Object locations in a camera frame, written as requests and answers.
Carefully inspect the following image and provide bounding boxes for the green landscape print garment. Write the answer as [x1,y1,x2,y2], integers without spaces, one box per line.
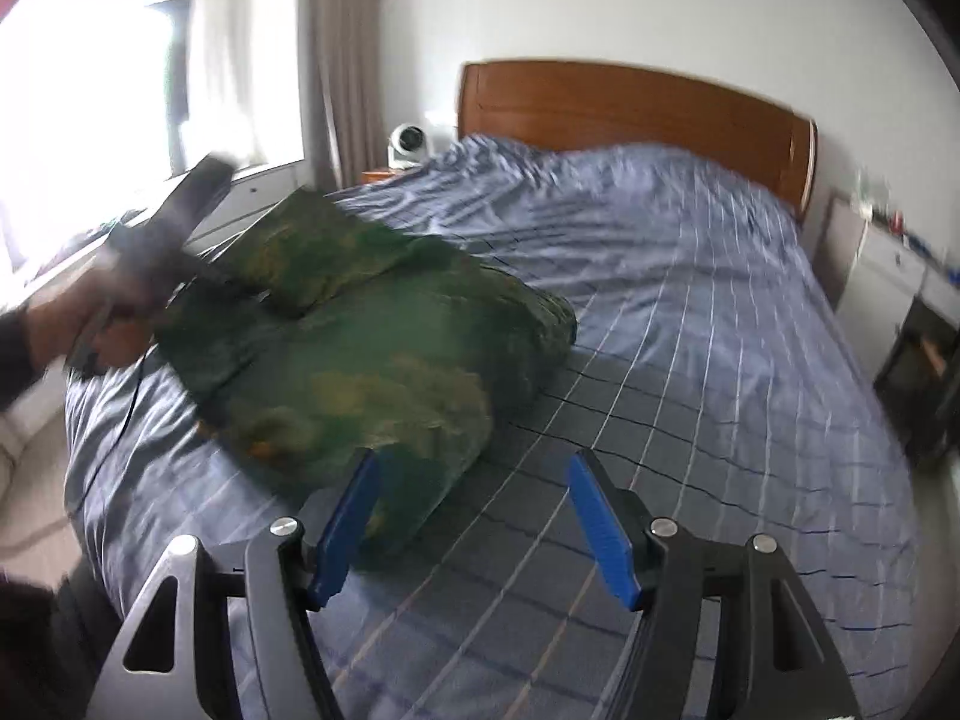
[152,187,578,572]

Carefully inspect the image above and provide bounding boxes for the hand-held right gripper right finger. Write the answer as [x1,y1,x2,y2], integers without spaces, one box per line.
[566,450,863,720]

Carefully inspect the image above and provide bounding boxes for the person's left hand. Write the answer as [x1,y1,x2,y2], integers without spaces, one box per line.
[21,291,162,377]

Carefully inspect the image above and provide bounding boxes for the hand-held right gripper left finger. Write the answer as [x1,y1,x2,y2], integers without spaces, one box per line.
[84,448,382,720]

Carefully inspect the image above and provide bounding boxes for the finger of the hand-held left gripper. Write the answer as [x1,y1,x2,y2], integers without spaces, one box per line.
[180,247,263,301]

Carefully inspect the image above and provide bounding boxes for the white dressing desk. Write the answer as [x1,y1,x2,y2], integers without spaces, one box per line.
[825,195,960,466]

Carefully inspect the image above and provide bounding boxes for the beige curtain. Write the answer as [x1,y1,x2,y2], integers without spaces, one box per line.
[298,0,389,192]

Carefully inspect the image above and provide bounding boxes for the person's left forearm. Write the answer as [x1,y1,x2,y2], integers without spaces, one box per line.
[0,309,47,413]

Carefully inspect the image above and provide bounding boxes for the white round fan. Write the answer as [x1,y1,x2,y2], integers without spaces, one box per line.
[387,123,430,169]

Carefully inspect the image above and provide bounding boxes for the person's dark trousers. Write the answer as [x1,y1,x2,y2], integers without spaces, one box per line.
[0,566,125,720]

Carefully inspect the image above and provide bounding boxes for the wooden headboard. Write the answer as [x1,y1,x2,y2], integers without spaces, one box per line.
[457,60,818,224]

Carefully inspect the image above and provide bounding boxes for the window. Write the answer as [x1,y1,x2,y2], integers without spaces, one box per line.
[0,0,307,271]

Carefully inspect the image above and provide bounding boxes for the bed with blue checked sheet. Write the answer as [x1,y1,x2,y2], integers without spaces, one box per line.
[62,133,920,720]

